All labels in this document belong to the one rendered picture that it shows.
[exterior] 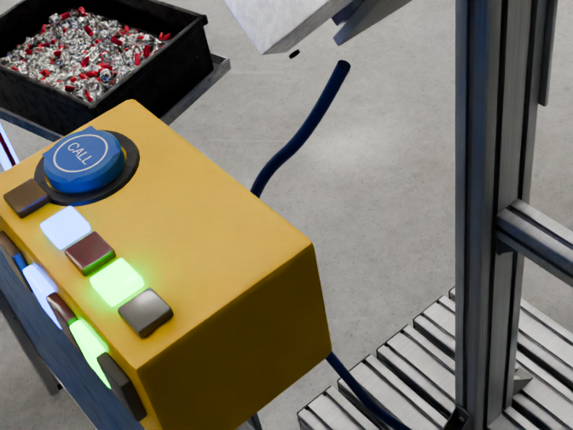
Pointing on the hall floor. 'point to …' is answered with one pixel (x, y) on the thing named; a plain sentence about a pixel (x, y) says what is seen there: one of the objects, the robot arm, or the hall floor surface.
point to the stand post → (491, 189)
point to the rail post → (29, 349)
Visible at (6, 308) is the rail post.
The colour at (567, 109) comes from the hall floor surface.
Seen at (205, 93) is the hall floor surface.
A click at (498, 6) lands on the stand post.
